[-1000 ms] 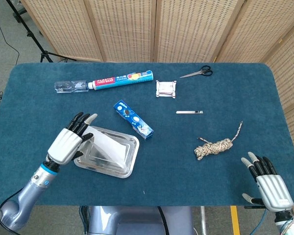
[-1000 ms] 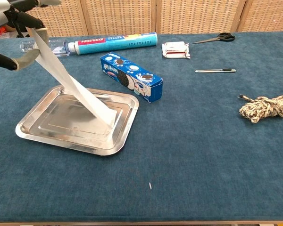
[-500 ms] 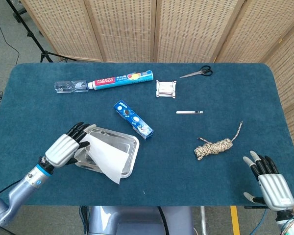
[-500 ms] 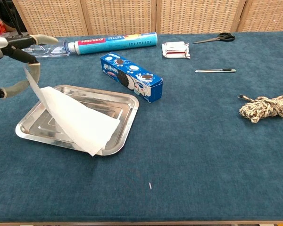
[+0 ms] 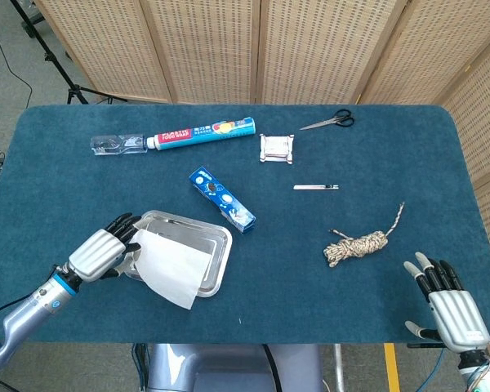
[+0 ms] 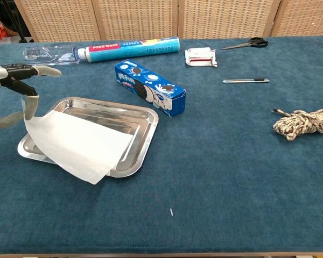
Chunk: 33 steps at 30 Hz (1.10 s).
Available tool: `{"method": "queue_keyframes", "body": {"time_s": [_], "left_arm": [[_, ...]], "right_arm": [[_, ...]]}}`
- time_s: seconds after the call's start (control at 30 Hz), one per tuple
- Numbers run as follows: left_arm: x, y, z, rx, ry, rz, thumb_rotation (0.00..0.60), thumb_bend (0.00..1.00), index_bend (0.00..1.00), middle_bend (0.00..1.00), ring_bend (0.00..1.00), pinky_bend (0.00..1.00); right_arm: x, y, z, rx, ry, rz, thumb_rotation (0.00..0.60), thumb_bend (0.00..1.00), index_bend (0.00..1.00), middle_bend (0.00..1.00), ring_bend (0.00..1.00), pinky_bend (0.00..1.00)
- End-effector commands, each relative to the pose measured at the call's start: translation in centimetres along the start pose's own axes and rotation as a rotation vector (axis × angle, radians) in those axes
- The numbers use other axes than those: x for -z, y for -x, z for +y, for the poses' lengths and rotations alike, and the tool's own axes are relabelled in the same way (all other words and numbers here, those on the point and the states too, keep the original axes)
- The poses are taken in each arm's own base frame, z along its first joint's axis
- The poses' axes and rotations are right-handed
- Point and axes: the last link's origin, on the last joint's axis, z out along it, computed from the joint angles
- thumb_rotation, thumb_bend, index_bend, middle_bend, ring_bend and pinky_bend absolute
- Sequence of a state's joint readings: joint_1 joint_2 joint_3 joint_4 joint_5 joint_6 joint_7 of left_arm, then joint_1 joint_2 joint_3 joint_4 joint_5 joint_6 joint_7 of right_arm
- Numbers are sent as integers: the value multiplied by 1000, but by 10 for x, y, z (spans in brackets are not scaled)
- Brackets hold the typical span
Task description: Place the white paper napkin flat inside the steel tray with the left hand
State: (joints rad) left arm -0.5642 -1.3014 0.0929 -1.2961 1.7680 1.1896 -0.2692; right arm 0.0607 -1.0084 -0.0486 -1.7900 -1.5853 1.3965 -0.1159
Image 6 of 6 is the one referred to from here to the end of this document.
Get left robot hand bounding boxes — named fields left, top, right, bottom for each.
left=0, top=63, right=62, bottom=131

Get white paper towel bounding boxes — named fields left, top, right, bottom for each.
left=20, top=98, right=135, bottom=185

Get silver metal tray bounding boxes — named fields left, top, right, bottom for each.
left=17, top=96, right=159, bottom=178

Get black tripod stand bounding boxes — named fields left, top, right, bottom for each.
left=4, top=0, right=29, bottom=44

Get clear plastic bottle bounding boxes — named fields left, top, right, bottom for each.
left=23, top=45, right=81, bottom=67

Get food wrap roll box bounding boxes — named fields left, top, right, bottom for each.
left=77, top=37, right=180, bottom=63

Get blue cookie box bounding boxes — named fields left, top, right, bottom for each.
left=114, top=59, right=187, bottom=118

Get wicker folding screen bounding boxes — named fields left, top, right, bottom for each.
left=13, top=0, right=323, bottom=43

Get white red small packet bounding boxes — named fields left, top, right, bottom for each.
left=185, top=46, right=218, bottom=68

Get silver black pen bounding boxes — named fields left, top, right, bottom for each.
left=222, top=78, right=270, bottom=84

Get blue table cloth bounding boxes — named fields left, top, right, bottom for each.
left=0, top=35, right=323, bottom=255

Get black handled scissors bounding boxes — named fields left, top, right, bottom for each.
left=219, top=37, right=269, bottom=51

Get beige brown rope bundle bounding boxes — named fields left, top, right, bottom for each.
left=271, top=106, right=323, bottom=141

